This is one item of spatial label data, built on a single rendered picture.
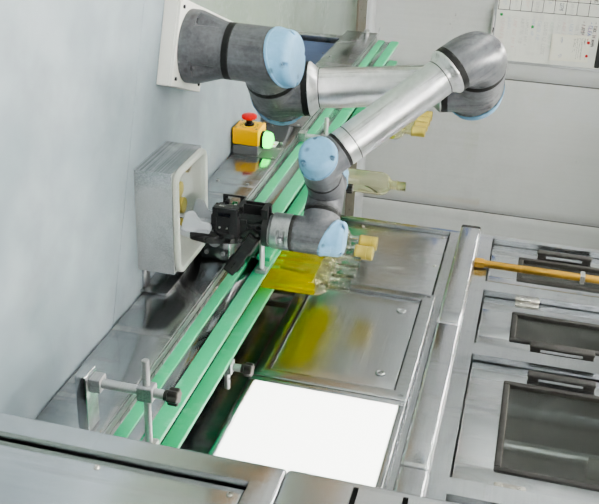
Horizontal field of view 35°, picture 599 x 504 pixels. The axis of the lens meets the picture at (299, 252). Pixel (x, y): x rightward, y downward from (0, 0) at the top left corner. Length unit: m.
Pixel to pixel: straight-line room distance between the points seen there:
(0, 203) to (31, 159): 0.10
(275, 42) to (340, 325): 0.71
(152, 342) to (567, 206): 6.82
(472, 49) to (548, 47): 6.09
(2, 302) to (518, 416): 1.12
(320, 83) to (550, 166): 6.34
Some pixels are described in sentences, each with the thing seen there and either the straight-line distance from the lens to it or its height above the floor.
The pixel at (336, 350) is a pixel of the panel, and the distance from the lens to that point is 2.16.
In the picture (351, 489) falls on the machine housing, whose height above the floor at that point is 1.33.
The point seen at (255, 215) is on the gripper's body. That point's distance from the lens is 1.91.
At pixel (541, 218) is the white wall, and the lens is 8.46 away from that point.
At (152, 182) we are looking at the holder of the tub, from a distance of 1.88.
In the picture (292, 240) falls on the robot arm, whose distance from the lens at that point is 1.89.
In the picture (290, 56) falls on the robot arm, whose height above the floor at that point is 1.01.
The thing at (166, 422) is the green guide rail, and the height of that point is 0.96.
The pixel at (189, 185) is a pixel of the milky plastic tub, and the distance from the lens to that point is 2.03.
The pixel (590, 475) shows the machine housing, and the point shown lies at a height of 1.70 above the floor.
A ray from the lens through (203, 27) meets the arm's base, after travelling 1.95.
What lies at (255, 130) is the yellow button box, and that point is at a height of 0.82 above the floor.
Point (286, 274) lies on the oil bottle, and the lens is 2.16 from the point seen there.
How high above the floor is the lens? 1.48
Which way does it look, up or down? 12 degrees down
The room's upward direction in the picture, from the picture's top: 98 degrees clockwise
